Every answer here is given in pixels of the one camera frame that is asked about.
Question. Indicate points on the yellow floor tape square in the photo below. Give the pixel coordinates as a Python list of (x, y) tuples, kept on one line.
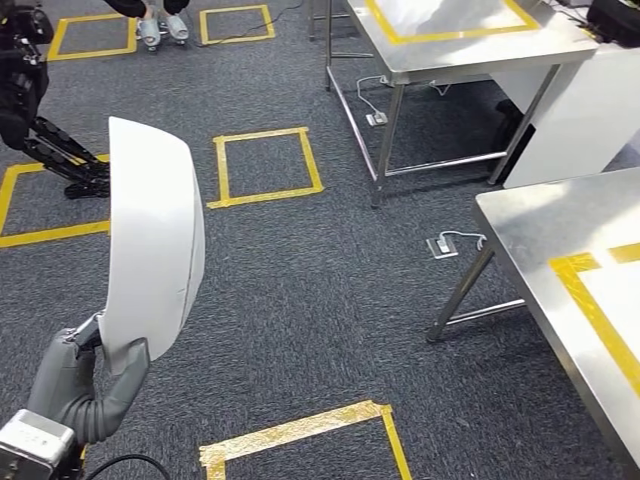
[(50, 234), (237, 39), (92, 53), (265, 197)]

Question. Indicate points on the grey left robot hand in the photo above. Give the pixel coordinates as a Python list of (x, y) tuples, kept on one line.
[(60, 378)]

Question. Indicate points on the yellow table tape rectangle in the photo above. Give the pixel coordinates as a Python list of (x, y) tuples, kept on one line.
[(450, 35)]

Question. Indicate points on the steel workbench table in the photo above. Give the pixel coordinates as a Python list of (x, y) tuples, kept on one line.
[(530, 225)]

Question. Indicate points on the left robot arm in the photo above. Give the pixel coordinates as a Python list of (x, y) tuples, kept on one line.
[(103, 424)]

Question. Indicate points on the white curved plastic part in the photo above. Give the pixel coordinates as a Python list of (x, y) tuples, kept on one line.
[(150, 232)]

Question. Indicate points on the metal floor outlet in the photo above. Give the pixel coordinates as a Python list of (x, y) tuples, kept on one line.
[(442, 246), (376, 119)]

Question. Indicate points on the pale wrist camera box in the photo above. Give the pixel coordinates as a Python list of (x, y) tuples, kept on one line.
[(35, 444)]

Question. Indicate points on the person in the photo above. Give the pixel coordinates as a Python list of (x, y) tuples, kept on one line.
[(150, 30)]

